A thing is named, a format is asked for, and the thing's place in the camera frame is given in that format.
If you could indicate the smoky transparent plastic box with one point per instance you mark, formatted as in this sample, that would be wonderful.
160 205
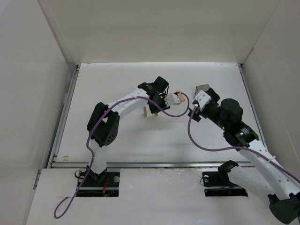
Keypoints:
204 87

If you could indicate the wood block one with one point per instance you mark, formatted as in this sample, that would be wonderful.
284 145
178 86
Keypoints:
145 111

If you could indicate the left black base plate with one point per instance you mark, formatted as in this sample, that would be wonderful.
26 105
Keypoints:
104 185

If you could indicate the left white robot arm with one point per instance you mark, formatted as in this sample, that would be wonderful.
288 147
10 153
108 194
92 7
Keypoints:
104 122

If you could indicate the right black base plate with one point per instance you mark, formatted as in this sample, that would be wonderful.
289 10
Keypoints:
216 185

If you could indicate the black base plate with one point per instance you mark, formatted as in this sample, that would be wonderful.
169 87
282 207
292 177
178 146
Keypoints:
216 185
104 185

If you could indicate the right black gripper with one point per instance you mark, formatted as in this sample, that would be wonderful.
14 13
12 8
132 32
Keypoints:
195 113

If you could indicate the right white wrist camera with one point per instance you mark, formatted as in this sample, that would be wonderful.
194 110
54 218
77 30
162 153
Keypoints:
202 99

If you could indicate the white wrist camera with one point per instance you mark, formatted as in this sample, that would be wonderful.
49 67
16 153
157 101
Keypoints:
172 99
202 99

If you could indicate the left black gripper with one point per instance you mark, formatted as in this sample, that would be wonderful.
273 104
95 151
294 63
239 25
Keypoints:
158 103

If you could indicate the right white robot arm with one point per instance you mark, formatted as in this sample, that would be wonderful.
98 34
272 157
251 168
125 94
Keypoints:
279 188

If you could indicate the aluminium rail front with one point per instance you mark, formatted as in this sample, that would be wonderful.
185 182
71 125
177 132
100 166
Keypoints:
139 165

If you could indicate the wood block two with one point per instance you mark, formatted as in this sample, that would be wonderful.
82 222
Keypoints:
180 96

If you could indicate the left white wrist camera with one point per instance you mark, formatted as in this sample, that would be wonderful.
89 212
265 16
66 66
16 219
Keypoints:
172 99

